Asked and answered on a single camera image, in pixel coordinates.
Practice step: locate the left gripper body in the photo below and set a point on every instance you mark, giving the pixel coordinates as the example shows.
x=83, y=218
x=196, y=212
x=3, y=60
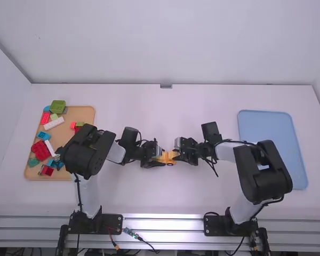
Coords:
x=146, y=152

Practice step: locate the pink toy brick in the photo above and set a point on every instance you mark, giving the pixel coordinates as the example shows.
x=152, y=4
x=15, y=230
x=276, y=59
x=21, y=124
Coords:
x=45, y=118

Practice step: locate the grey toy brick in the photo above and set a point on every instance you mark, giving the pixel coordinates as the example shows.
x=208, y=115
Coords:
x=65, y=110

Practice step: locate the pile of toy bricks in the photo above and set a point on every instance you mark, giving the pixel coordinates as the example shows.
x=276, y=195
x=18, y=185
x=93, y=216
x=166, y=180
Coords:
x=49, y=169

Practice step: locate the tan tray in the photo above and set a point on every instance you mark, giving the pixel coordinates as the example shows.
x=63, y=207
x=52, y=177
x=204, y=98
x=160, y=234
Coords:
x=82, y=114

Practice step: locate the blue mat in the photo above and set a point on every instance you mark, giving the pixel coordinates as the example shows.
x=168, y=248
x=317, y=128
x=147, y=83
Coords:
x=269, y=133

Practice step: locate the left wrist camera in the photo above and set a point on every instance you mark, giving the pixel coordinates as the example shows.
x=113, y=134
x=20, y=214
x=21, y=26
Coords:
x=158, y=150

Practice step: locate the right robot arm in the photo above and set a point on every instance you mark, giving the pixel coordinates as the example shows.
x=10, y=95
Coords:
x=261, y=165

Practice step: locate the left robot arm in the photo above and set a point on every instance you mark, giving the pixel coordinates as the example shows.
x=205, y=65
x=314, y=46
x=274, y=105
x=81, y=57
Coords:
x=85, y=152

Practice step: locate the long white toy brick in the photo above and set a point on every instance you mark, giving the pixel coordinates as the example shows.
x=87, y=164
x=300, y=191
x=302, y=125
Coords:
x=54, y=123

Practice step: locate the large green toy brick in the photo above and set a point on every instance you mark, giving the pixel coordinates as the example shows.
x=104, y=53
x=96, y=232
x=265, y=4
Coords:
x=58, y=106

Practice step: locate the cyan toy brick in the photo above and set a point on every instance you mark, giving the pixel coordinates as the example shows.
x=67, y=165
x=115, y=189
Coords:
x=47, y=108
x=43, y=135

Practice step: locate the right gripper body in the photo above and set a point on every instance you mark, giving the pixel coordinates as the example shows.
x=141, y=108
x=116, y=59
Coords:
x=190, y=152

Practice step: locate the small red toy brick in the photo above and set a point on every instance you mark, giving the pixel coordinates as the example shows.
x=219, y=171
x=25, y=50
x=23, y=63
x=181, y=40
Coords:
x=73, y=125

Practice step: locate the yellow toy car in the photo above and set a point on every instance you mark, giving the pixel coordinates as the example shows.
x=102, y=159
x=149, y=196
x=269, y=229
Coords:
x=164, y=159

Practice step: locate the pale green toy brick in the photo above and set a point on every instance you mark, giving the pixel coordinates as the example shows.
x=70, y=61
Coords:
x=54, y=116

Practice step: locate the yellow toy brick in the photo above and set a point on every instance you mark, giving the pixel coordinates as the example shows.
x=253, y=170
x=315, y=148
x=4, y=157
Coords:
x=173, y=154

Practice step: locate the silver rails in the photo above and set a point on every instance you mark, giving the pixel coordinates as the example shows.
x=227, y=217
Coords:
x=162, y=226

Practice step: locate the large red toy brick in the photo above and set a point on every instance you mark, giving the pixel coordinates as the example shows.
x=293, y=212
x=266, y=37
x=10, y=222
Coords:
x=40, y=150

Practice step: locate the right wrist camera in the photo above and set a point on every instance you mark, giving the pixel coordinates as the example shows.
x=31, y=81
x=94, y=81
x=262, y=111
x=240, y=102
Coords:
x=177, y=143

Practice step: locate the small green toy brick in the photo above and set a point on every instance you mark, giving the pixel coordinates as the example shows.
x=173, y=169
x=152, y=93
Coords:
x=80, y=124

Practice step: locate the teal toy brick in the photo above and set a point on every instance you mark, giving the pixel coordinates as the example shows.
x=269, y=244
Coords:
x=33, y=162

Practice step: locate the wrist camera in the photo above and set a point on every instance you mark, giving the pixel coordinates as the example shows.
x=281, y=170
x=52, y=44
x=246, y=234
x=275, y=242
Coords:
x=177, y=143
x=158, y=150

